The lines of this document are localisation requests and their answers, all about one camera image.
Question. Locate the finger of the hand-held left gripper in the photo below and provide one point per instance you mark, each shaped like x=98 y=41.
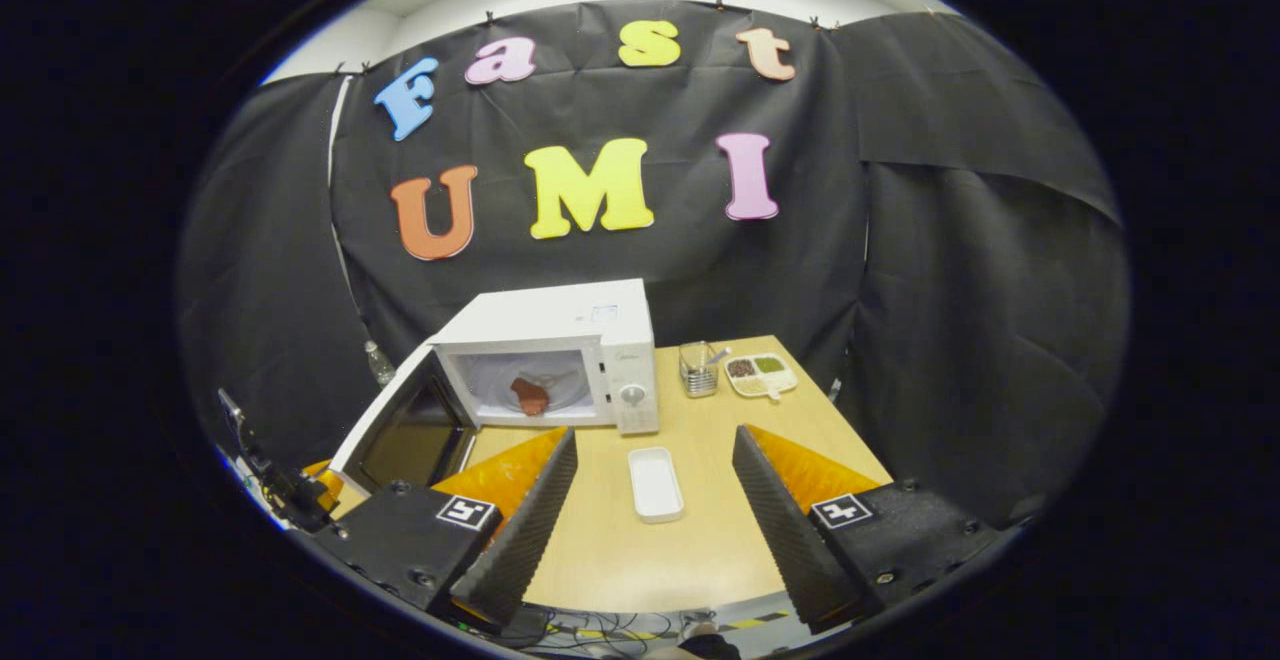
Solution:
x=325 y=480

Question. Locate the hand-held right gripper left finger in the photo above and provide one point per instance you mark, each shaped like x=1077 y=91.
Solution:
x=520 y=530

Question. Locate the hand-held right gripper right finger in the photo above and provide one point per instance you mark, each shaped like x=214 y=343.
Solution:
x=790 y=530

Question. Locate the reddish brown meat slice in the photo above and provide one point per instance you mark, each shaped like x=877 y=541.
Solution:
x=532 y=397

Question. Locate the white microwave oven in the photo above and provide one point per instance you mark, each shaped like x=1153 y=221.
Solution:
x=560 y=325

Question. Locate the clear plastic water bottle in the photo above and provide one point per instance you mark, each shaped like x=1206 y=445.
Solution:
x=379 y=365

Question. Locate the white rectangular dish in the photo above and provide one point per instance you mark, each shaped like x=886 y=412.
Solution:
x=656 y=485

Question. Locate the glass turntable plate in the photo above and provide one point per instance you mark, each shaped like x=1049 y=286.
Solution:
x=565 y=385

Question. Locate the divided white condiment dish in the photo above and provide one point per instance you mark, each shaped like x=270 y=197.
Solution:
x=760 y=372

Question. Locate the metal spoon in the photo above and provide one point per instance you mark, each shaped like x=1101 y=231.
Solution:
x=720 y=353

